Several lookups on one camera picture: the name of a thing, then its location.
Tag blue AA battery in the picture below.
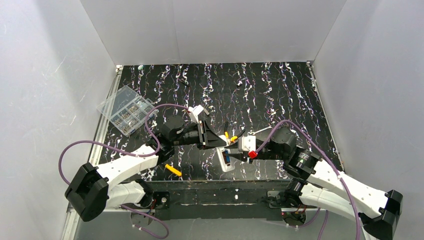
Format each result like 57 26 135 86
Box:
222 150 231 166

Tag white remote control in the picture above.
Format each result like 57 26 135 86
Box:
216 147 236 173

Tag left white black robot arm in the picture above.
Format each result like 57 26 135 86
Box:
64 115 228 222

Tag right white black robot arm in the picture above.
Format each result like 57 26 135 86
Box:
221 128 403 240

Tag silver wrench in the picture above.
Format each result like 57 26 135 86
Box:
252 126 272 135

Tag clear plastic screw organizer box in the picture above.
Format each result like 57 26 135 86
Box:
96 85 158 137

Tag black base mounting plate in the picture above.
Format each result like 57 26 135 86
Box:
130 180 316 224

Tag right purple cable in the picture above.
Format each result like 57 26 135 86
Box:
255 119 363 240

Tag purple cable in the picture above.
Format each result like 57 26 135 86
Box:
58 103 191 240
255 119 363 240

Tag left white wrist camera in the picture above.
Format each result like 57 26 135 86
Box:
187 105 204 124

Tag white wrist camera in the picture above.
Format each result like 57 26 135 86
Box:
237 135 258 159
187 105 204 124

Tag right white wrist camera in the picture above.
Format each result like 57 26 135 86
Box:
237 135 258 159

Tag orange handled pliers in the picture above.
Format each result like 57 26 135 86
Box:
223 121 247 144

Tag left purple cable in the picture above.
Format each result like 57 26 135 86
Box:
58 103 191 240

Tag aluminium frame rail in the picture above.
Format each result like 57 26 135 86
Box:
61 64 377 240

